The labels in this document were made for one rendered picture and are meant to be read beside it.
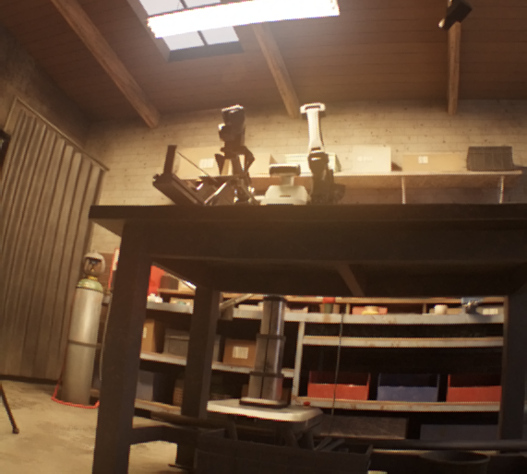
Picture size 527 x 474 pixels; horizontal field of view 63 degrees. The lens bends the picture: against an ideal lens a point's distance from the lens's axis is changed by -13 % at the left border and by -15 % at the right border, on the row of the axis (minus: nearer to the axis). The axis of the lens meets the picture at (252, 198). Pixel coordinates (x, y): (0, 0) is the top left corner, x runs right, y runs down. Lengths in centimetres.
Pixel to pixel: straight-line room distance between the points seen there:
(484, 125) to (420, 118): 57
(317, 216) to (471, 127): 310
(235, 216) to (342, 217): 28
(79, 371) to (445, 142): 329
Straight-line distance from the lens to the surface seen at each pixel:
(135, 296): 145
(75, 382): 339
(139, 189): 466
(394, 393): 292
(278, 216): 126
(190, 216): 135
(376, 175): 371
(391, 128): 419
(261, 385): 243
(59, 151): 434
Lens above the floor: 46
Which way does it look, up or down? 20 degrees up
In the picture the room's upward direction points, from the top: 6 degrees clockwise
